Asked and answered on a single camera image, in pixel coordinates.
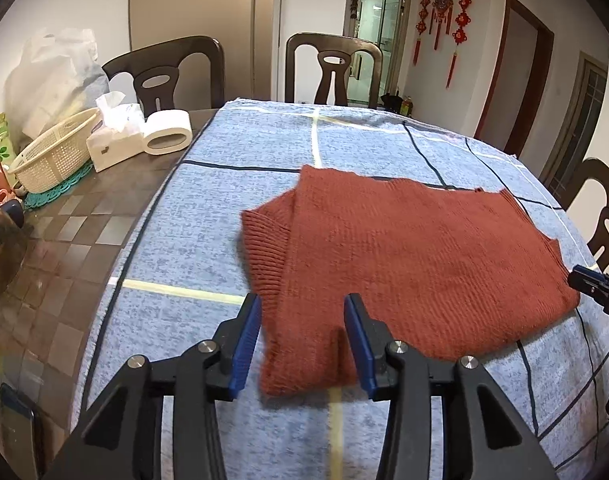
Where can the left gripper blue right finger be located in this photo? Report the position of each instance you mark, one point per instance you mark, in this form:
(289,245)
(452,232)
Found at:
(483,435)

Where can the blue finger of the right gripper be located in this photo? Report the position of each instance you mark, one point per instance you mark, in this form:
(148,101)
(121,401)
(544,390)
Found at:
(599,293)
(582,274)

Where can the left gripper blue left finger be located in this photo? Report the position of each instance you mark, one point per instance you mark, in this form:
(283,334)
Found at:
(119,437)

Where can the rust red knit sweater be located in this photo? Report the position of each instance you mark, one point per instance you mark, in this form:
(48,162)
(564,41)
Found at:
(449,272)

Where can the dark wooden chair right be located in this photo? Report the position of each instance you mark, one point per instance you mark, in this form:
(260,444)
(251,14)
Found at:
(596,170)

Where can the dark wooden chair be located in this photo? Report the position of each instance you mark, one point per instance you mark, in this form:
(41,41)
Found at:
(155,70)
(596,170)
(334,56)

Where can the black smartphone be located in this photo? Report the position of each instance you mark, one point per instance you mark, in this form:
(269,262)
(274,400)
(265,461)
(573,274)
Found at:
(18,432)

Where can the blue checked table cloth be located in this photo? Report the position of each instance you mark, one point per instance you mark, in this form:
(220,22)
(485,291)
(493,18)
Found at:
(182,272)

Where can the dark glass jar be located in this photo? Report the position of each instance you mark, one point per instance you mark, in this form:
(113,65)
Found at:
(13,247)

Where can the teal crochet mat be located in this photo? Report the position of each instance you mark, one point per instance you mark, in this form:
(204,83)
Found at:
(34,201)

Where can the cream woven plastic basket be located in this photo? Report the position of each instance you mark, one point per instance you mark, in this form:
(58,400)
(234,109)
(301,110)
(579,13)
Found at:
(57,153)

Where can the red chinese knot decoration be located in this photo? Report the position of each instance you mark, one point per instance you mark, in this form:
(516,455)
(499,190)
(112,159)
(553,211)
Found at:
(438,19)

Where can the white tissue box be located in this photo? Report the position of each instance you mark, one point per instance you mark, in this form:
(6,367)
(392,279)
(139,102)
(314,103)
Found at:
(120,135)

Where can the green snack packet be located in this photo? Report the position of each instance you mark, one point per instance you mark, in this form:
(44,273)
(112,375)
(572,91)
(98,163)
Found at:
(7,150)

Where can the white toilet paper roll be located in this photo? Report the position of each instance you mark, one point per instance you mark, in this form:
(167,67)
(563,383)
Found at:
(166,132)

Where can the dark wooden chair middle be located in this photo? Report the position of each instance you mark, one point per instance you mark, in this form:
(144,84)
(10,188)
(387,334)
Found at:
(334,56)

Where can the white plastic bag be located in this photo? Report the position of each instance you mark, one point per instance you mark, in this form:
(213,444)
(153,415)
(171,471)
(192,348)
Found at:
(58,75)

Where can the dark wooden chair left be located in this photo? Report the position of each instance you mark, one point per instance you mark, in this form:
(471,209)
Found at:
(155,70)

